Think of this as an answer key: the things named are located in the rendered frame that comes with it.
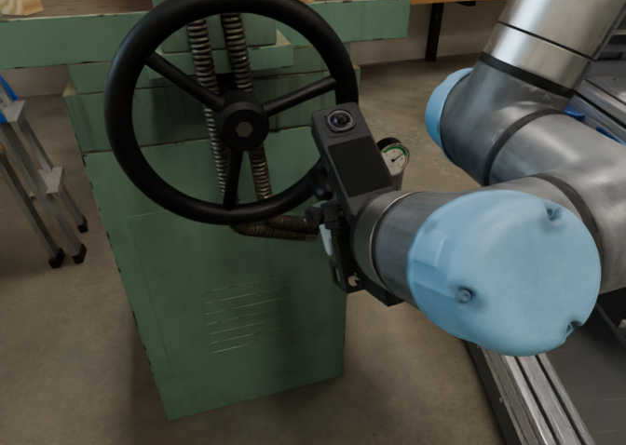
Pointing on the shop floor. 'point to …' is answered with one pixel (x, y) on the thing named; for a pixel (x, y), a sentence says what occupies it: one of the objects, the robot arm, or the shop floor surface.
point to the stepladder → (37, 182)
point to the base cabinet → (221, 280)
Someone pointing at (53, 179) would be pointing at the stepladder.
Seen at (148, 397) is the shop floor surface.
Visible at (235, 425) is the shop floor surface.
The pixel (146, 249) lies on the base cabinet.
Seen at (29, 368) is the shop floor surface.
